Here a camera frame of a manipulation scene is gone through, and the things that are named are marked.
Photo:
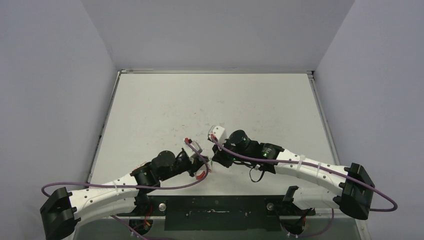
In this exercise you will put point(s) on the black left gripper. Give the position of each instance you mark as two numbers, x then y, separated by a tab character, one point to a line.
195	164

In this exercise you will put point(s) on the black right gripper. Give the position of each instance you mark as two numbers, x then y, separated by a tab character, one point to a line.
219	157

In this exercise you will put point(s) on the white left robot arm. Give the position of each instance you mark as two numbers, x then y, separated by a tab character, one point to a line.
65	210

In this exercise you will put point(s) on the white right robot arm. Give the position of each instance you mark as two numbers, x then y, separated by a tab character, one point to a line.
347	188

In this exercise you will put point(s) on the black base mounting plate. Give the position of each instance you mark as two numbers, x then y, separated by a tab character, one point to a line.
220	213

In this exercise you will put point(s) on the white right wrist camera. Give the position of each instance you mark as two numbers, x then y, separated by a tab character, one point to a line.
218	133

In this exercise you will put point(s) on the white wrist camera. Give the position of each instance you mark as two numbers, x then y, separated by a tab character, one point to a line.
191	148
218	133

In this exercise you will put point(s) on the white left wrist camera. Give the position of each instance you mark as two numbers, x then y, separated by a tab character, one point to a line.
191	148

